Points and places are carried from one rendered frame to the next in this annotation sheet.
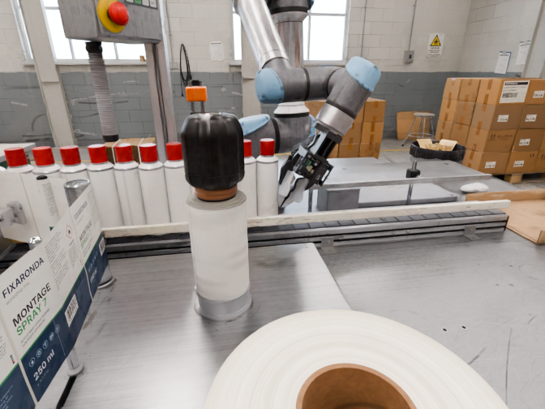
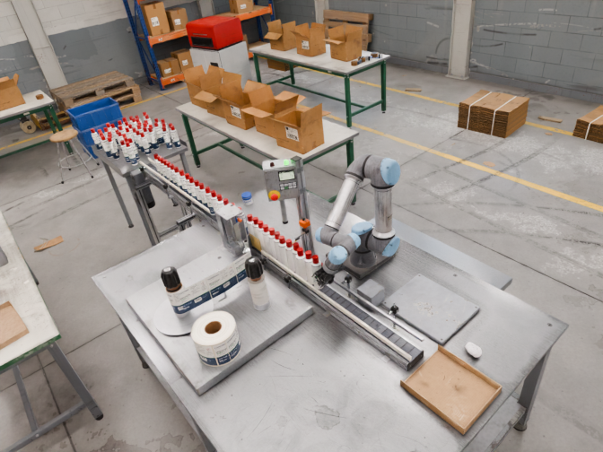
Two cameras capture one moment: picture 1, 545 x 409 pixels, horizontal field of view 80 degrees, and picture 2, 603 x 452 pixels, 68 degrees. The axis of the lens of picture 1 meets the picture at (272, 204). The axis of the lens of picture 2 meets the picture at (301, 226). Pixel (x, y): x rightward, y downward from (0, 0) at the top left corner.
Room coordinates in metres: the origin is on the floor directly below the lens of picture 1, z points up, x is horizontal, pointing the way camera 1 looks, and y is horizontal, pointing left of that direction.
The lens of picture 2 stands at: (-0.07, -1.52, 2.51)
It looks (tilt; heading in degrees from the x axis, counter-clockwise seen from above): 35 degrees down; 64
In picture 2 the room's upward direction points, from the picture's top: 8 degrees counter-clockwise
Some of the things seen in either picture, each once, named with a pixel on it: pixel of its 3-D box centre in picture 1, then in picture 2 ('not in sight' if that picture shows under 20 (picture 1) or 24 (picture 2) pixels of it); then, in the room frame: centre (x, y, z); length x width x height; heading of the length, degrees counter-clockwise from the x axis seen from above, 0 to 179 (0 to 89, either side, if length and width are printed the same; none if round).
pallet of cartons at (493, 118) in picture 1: (499, 128); not in sight; (3.99, -2.75, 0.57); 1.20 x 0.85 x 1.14; 101
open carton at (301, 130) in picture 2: not in sight; (299, 124); (1.65, 1.75, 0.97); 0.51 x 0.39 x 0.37; 14
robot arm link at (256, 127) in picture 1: (255, 136); (362, 235); (1.06, 0.06, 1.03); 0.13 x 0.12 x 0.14; 108
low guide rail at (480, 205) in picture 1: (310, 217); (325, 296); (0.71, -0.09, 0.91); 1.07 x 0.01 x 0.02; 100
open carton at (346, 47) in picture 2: not in sight; (343, 43); (3.43, 3.60, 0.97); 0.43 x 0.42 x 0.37; 5
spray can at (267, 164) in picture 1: (267, 182); (317, 272); (0.73, 0.01, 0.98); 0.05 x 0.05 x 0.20
